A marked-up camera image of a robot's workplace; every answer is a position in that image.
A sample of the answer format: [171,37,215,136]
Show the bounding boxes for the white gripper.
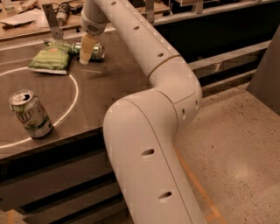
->
[80,0,108,65]

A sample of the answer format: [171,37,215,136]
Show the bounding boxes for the dark green soda can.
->
[73,42,105,60]

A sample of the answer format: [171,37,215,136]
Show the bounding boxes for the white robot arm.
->
[80,0,207,224]

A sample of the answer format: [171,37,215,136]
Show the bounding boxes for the white green 7up can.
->
[8,89,53,138]

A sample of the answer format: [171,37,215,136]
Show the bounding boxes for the green chip bag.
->
[28,41,73,75]

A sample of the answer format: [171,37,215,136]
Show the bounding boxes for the silver power tool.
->
[57,3,70,26]

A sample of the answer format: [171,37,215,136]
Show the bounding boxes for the white paper sheets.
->
[0,9,43,29]

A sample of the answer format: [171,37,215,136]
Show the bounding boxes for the wooden workbench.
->
[0,0,170,40]

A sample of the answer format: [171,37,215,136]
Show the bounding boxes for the grey slatted table base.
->
[0,132,126,224]

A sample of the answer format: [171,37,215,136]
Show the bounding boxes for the grey metal bracket post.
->
[42,3,63,40]

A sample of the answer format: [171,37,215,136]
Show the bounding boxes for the grey metal rail shelf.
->
[189,40,270,78]

